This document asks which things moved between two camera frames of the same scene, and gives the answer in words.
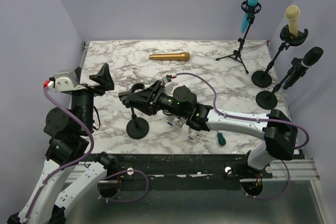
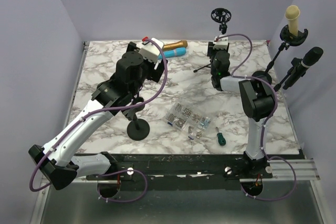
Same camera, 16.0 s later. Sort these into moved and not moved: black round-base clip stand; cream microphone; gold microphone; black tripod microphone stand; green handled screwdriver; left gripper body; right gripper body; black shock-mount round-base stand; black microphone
Moved: gold microphone; left gripper body; right gripper body; black tripod microphone stand
Not moved: black shock-mount round-base stand; green handled screwdriver; black microphone; black round-base clip stand; cream microphone
